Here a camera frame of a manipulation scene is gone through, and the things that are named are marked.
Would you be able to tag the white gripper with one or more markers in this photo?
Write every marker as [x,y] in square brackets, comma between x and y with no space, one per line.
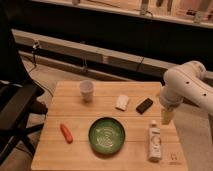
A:
[167,115]

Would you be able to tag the white ceramic cup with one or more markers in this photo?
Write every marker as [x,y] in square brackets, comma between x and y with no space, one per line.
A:
[87,89]

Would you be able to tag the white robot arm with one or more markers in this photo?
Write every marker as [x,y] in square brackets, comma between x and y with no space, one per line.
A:
[185,81]

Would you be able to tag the green ceramic bowl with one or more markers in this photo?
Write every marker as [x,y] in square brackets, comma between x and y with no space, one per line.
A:
[106,136]

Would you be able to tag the black rectangular block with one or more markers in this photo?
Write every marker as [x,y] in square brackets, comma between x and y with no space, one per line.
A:
[141,108]

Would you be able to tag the white squeeze bottle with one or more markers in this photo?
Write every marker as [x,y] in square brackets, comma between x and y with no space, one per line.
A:
[155,152]

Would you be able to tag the white rectangular block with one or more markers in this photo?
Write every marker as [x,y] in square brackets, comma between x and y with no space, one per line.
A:
[122,102]

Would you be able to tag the orange carrot toy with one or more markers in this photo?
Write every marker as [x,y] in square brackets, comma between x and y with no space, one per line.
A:
[66,133]

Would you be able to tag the black office chair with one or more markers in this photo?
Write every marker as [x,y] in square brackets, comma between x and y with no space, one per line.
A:
[16,104]

